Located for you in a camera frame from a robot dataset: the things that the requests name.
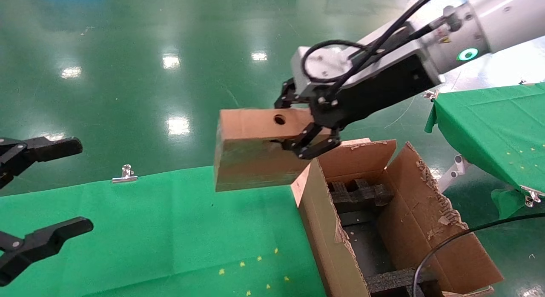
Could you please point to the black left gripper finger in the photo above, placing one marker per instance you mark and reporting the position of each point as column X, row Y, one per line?
column 47, row 241
column 47, row 149

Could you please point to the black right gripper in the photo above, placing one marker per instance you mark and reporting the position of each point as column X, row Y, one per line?
column 383, row 88

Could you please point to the small cardboard box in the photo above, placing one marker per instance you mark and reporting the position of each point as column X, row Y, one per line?
column 255, row 161

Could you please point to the large open brown carton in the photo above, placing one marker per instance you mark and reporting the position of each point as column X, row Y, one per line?
column 425, row 229

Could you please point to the black foam insert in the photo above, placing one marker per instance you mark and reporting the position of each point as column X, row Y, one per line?
column 362, row 197
column 391, row 282

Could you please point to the large green table cloth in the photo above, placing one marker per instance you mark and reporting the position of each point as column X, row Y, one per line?
column 149, row 229

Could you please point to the narrow green table cloth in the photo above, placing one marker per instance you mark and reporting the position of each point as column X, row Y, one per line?
column 489, row 122

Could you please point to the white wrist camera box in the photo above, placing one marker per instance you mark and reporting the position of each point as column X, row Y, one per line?
column 328, row 63

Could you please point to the silver table leg bracket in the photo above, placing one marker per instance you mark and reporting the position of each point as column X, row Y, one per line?
column 455, row 169

